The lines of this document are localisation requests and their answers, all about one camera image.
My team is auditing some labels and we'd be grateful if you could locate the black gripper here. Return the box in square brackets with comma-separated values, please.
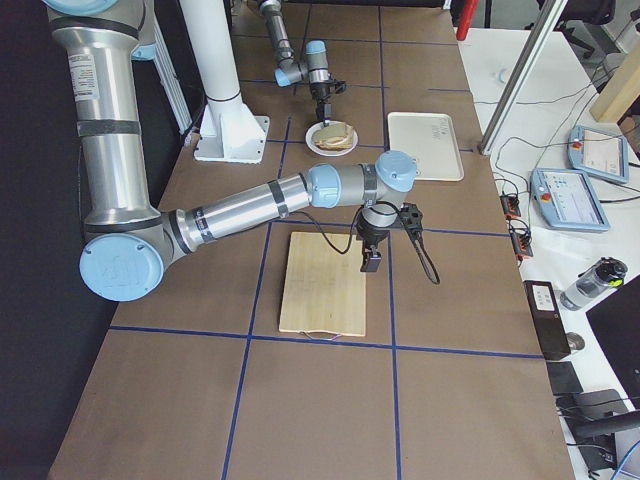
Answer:
[309, 82, 332, 125]
[356, 214, 389, 273]

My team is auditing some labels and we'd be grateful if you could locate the brown bread slice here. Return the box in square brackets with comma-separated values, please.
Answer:
[312, 122, 353, 138]

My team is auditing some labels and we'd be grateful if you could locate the white round plate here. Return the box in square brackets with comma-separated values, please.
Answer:
[305, 120, 359, 156]

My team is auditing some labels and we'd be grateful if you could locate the bread slice under egg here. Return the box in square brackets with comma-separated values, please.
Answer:
[312, 136, 354, 151]

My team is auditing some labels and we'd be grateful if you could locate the wooden cutting board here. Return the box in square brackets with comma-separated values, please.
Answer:
[279, 232, 366, 337]

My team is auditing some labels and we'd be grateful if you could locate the cream bear serving tray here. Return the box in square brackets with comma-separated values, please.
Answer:
[387, 112, 464, 182]

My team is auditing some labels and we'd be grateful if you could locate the orange black adapter far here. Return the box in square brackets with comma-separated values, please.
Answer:
[500, 192, 521, 220]

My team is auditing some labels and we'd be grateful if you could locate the orange black adapter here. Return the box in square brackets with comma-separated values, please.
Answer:
[500, 192, 521, 220]
[509, 226, 533, 260]

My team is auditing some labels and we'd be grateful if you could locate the orange black adapter near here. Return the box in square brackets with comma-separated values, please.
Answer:
[509, 226, 533, 260]

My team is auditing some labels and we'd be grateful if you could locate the black rectangular box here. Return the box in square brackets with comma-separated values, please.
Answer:
[523, 280, 571, 361]

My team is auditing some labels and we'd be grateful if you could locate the near blue teach pendant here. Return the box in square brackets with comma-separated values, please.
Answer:
[530, 168, 610, 233]

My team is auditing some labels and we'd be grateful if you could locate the blue teach pendant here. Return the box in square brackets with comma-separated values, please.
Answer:
[530, 168, 610, 233]
[567, 125, 630, 184]

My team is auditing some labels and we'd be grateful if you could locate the clear water bottle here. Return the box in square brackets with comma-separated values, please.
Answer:
[560, 257, 628, 311]

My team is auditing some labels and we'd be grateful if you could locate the far blue teach pendant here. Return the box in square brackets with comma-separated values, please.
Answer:
[567, 125, 630, 184]

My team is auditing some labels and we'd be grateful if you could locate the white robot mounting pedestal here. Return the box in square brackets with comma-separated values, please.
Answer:
[180, 0, 270, 164]

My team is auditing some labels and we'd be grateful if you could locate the aluminium frame post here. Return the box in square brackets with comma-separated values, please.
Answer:
[479, 0, 568, 155]

